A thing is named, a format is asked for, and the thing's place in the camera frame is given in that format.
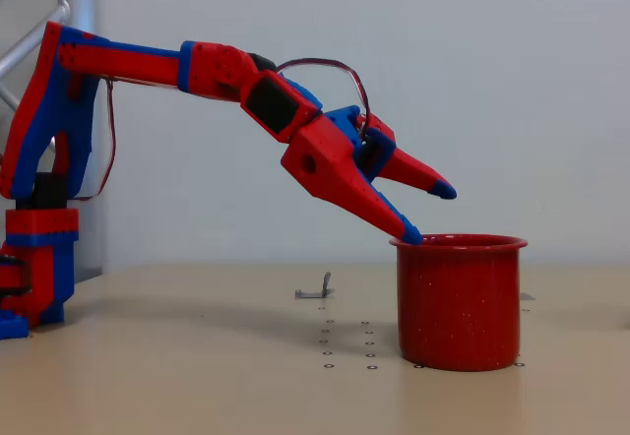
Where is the red black gripper cable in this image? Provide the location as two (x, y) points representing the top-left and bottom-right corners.
(275, 57), (373, 141)

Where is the long diagonal metal tube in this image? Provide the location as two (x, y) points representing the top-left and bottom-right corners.
(0, 0), (71, 80)

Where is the short diagonal metal tube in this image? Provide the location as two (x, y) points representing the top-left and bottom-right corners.
(0, 83), (24, 114)

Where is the red speckled enamel cup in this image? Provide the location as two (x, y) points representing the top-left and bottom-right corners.
(389, 233), (531, 373)

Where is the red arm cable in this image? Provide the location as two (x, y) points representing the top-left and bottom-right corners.
(73, 76), (118, 203)

